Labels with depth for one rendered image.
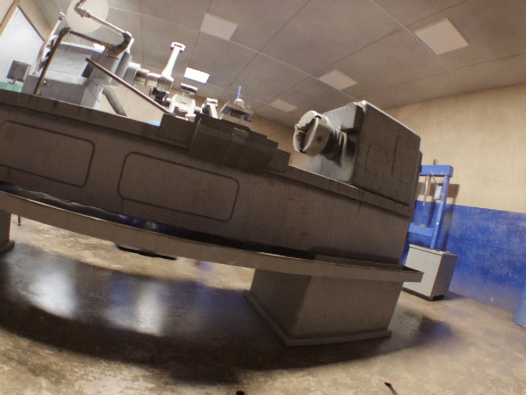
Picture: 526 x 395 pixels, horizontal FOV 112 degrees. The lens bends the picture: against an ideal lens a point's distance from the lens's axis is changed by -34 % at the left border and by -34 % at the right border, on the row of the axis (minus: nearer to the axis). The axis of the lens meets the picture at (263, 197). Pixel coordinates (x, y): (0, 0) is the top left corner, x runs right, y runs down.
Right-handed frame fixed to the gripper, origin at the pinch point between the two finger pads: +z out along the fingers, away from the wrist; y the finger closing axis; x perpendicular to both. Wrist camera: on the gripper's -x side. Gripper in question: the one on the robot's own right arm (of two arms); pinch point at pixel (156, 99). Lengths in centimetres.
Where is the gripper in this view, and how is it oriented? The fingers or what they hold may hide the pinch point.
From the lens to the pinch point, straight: 192.6
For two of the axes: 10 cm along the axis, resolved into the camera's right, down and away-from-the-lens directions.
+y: 8.7, 2.2, 4.3
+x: -4.9, 4.1, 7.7
